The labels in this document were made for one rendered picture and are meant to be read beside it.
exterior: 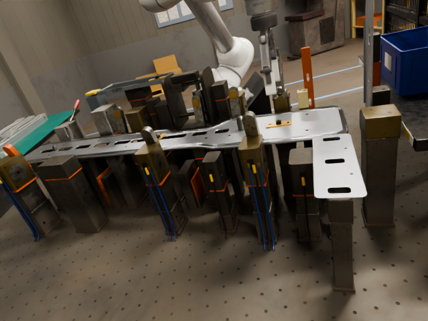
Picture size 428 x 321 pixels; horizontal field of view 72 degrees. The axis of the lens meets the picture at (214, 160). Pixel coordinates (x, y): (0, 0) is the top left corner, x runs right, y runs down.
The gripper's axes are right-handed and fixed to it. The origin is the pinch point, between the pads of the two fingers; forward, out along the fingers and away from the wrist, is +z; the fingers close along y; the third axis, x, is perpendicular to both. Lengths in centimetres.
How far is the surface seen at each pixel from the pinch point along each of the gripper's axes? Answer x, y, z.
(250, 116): -4.7, 18.7, 2.8
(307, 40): 5, -576, 79
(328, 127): 15.1, 7.0, 13.7
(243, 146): -7.0, 23.5, 9.2
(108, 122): -76, -12, 8
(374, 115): 25.9, 15.8, 7.7
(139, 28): -351, -558, -22
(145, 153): -38.8, 22.0, 9.2
